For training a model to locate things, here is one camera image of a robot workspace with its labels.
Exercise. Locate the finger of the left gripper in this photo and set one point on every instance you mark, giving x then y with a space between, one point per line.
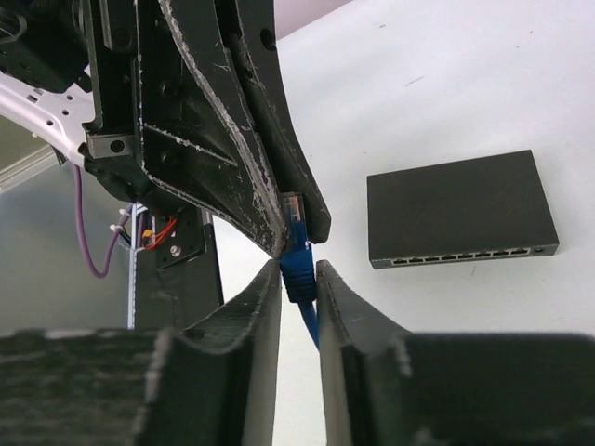
263 85

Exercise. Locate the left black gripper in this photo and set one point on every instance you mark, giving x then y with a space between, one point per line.
172 126

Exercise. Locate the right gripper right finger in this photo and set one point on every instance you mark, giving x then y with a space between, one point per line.
385 385

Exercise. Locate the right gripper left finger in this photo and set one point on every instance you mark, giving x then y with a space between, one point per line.
213 383

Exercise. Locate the black network switch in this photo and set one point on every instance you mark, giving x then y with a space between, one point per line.
473 210

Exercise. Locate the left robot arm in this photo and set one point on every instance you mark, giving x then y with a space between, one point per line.
46 78

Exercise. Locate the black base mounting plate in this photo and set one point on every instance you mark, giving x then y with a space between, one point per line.
177 277

